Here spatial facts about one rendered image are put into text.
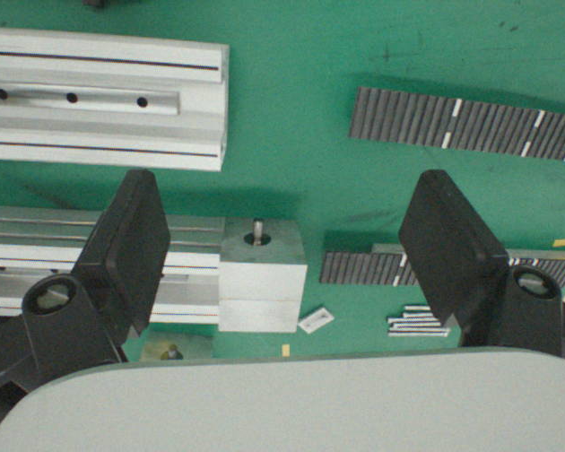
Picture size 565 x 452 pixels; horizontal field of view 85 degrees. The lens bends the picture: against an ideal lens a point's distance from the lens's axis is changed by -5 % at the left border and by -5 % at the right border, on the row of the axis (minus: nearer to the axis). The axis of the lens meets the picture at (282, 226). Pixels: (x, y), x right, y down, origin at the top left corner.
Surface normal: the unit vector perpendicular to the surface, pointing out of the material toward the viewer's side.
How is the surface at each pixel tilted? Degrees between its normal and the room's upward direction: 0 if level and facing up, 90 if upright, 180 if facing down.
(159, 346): 90
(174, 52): 0
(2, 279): 90
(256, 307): 0
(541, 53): 0
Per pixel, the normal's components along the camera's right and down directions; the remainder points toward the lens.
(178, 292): 0.10, -0.86
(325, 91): 0.07, 0.51
